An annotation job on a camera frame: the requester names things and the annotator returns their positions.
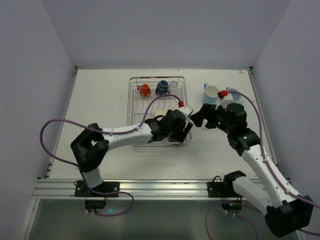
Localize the cream brown cup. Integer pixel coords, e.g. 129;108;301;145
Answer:
154;109;167;121

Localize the light blue faceted mug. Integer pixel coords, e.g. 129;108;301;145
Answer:
202;83;220;105

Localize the pale blue white cup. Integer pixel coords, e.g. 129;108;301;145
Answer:
225;87;243;104

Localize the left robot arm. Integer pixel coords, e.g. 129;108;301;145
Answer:
70;106;193;189

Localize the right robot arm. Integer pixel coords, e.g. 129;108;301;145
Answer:
190;103;314;238

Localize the clear glass rear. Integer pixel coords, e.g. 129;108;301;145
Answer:
168;80;179;97

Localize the dark blue cup rear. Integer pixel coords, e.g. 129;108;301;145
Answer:
155;80;170;96

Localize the orange cup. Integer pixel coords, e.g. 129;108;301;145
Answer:
137;83;151;98

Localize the right black controller box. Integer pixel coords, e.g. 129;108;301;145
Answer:
221;200;242;214

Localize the black controller box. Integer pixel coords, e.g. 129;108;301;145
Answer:
84;200;107;213
221;200;242;214

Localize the left black controller box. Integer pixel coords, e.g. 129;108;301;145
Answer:
84;200;107;213

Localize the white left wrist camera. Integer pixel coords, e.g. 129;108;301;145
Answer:
171;105;194;119

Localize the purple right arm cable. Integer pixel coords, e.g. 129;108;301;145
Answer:
222;90;320;210

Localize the wire dish rack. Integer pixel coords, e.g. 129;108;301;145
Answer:
126;76;193;150

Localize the aluminium mounting rail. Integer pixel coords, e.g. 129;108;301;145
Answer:
32;177;296;201

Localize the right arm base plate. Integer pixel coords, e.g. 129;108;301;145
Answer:
206;175;237;198

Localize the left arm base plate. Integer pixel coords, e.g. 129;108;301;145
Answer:
73;180;120;198

